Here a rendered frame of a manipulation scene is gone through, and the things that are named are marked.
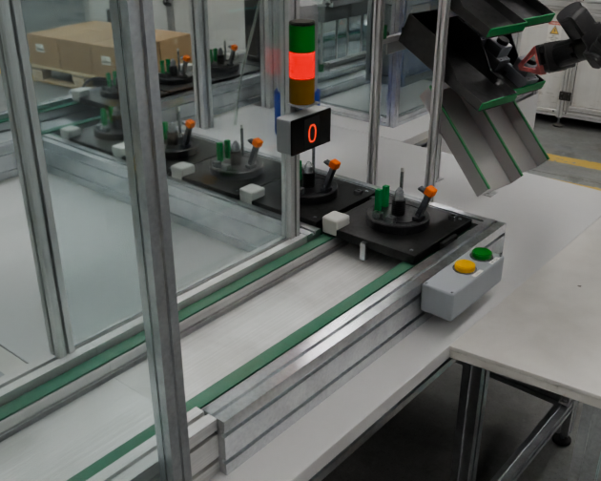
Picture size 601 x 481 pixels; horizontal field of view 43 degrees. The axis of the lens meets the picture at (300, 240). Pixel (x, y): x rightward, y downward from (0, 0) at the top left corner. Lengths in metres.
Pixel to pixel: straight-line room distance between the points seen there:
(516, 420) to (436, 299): 1.31
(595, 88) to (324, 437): 4.74
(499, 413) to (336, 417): 1.51
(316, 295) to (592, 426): 0.56
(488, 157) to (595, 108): 3.91
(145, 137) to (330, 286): 0.80
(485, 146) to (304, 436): 0.94
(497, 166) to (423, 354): 0.63
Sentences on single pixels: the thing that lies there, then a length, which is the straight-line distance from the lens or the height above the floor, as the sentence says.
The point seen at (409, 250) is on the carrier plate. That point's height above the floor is 0.97.
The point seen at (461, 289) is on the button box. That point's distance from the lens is 1.46.
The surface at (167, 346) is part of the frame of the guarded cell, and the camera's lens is 0.91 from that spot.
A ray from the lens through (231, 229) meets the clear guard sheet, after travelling 1.48.
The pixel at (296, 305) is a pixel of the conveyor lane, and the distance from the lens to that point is 1.46.
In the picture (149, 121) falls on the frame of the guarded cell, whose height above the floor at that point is 1.44.
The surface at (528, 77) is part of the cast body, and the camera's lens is 1.93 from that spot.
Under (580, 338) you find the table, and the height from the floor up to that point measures 0.86.
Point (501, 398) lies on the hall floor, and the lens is 2.81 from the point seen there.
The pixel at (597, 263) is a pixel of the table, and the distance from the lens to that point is 1.86.
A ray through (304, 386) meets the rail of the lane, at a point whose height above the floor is 0.92.
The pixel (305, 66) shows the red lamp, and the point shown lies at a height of 1.34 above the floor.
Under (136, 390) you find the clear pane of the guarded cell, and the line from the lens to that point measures 0.93.
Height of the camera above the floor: 1.67
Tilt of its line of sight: 26 degrees down
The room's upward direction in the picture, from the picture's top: straight up
